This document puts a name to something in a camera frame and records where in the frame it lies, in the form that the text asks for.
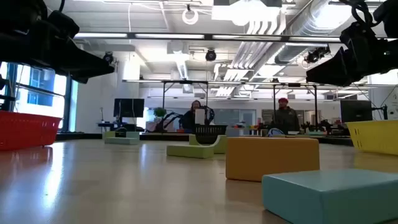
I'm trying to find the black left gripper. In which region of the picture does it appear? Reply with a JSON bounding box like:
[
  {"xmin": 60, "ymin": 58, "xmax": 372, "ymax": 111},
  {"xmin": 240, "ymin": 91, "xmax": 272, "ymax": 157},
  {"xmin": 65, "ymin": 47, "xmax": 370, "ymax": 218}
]
[{"xmin": 0, "ymin": 29, "xmax": 115, "ymax": 85}]

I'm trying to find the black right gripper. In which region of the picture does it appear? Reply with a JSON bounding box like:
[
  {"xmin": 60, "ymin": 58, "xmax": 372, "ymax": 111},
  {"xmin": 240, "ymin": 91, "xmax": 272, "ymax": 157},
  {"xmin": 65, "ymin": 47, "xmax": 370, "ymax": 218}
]
[{"xmin": 306, "ymin": 37, "xmax": 398, "ymax": 88}]

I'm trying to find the long teal block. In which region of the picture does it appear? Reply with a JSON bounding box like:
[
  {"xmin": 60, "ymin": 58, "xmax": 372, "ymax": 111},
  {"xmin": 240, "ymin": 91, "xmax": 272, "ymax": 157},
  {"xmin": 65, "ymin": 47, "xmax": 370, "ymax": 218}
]
[{"xmin": 104, "ymin": 136, "xmax": 140, "ymax": 146}]

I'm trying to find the orange rectangular block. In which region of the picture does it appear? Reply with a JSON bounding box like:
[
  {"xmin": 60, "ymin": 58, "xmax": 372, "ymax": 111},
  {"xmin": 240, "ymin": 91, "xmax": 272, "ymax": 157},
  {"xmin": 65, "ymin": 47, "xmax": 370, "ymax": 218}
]
[{"xmin": 225, "ymin": 136, "xmax": 321, "ymax": 183}]

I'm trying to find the teal rectangular block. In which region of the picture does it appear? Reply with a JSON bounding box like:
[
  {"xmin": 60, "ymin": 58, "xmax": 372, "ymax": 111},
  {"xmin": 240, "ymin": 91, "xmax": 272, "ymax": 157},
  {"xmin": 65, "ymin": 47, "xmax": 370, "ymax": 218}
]
[{"xmin": 261, "ymin": 168, "xmax": 398, "ymax": 224}]

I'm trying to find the green arch block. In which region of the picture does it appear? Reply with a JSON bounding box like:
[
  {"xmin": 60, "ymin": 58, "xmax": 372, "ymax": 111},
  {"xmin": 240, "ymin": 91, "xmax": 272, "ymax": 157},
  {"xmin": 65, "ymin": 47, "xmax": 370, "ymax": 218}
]
[{"xmin": 188, "ymin": 134, "xmax": 228, "ymax": 155}]

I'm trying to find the green rectangular block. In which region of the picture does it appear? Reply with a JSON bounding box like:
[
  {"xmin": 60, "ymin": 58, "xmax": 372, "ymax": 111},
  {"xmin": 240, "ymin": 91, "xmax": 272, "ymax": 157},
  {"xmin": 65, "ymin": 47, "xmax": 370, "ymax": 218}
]
[{"xmin": 166, "ymin": 144, "xmax": 215, "ymax": 159}]

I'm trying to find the black computer monitor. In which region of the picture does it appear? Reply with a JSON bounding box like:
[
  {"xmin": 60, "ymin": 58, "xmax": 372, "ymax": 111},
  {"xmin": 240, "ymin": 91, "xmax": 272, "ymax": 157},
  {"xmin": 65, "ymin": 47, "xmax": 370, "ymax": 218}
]
[
  {"xmin": 113, "ymin": 98, "xmax": 146, "ymax": 118},
  {"xmin": 340, "ymin": 99, "xmax": 373, "ymax": 123}
]

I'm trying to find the large window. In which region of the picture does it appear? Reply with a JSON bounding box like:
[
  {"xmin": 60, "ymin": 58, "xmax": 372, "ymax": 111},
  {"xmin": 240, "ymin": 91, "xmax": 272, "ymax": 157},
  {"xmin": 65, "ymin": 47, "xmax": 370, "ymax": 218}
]
[{"xmin": 0, "ymin": 60, "xmax": 78, "ymax": 133}]

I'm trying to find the person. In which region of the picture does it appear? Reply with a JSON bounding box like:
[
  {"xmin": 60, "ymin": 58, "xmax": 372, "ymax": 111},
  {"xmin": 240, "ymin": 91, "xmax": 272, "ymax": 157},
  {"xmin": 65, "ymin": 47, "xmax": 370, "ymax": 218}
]
[
  {"xmin": 181, "ymin": 100, "xmax": 203, "ymax": 133},
  {"xmin": 269, "ymin": 97, "xmax": 301, "ymax": 133}
]

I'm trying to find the yellow plastic basket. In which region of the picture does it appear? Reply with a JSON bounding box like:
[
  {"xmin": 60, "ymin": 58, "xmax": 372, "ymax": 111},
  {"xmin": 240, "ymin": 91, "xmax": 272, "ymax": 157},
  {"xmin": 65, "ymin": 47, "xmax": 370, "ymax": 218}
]
[{"xmin": 345, "ymin": 119, "xmax": 398, "ymax": 156}]

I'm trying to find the red plastic basket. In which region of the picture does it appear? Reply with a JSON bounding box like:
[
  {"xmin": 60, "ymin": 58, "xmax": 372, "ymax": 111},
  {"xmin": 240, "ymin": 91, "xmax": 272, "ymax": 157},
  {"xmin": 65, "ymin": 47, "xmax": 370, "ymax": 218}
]
[{"xmin": 0, "ymin": 110, "xmax": 63, "ymax": 152}]

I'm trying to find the white and blue object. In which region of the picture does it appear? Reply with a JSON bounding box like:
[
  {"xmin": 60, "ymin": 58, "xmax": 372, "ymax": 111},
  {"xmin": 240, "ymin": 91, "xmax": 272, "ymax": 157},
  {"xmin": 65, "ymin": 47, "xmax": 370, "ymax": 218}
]
[{"xmin": 267, "ymin": 127, "xmax": 285, "ymax": 138}]

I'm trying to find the green potted plant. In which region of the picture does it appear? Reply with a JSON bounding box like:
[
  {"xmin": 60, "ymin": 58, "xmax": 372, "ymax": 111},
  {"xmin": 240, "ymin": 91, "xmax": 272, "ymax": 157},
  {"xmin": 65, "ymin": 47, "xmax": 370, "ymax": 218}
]
[{"xmin": 153, "ymin": 106, "xmax": 168, "ymax": 121}]

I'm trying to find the black plastic basket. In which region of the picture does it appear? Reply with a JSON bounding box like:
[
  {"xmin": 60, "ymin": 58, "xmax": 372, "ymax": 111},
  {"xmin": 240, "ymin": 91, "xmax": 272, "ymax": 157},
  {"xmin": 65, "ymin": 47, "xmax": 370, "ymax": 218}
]
[{"xmin": 193, "ymin": 124, "xmax": 228, "ymax": 144}]

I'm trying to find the black background rig frame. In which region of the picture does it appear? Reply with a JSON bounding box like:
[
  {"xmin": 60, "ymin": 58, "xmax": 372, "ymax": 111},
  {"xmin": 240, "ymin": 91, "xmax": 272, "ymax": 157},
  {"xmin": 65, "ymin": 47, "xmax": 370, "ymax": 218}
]
[
  {"xmin": 272, "ymin": 82, "xmax": 318, "ymax": 131},
  {"xmin": 162, "ymin": 80, "xmax": 209, "ymax": 125}
]

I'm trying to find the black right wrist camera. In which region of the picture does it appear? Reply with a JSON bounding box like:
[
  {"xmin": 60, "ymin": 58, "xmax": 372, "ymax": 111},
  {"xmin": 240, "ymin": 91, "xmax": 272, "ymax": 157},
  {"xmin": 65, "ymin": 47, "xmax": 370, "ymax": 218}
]
[{"xmin": 340, "ymin": 21, "xmax": 374, "ymax": 47}]

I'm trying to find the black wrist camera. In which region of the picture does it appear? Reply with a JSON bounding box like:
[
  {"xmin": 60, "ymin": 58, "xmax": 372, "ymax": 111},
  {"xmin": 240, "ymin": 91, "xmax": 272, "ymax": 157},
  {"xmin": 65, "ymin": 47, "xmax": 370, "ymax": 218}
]
[
  {"xmin": 46, "ymin": 10, "xmax": 80, "ymax": 40},
  {"xmin": 340, "ymin": 21, "xmax": 374, "ymax": 47}
]

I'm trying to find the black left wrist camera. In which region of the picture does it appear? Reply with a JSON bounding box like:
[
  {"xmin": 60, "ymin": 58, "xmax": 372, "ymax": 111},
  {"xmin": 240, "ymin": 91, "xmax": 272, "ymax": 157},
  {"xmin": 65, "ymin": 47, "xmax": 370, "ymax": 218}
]
[{"xmin": 46, "ymin": 10, "xmax": 80, "ymax": 40}]

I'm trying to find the silver ventilation duct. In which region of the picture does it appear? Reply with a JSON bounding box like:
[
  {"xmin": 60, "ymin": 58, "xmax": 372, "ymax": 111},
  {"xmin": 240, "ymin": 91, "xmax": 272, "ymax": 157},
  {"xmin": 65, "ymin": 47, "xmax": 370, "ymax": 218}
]
[{"xmin": 273, "ymin": 0, "xmax": 354, "ymax": 65}]

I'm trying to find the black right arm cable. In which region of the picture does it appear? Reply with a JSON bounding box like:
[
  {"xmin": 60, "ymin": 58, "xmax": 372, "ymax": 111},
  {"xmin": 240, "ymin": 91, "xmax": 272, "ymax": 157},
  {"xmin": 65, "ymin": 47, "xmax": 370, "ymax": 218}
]
[{"xmin": 338, "ymin": 0, "xmax": 384, "ymax": 27}]

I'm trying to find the white cable coil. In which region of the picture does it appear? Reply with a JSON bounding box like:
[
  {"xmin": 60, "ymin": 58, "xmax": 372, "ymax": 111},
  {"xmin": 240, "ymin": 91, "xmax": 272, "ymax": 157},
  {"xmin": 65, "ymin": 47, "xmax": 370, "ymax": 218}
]
[{"xmin": 181, "ymin": 7, "xmax": 200, "ymax": 26}]

